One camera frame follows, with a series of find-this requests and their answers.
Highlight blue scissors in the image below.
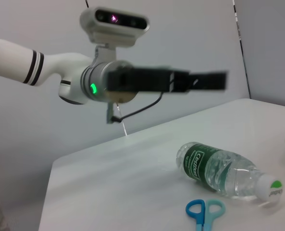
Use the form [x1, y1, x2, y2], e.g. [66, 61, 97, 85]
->
[186, 198, 226, 231]

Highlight clear green-label water bottle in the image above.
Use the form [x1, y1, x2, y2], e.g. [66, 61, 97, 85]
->
[176, 141, 285, 203]

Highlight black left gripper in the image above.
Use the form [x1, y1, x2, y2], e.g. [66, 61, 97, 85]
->
[107, 65, 230, 93]

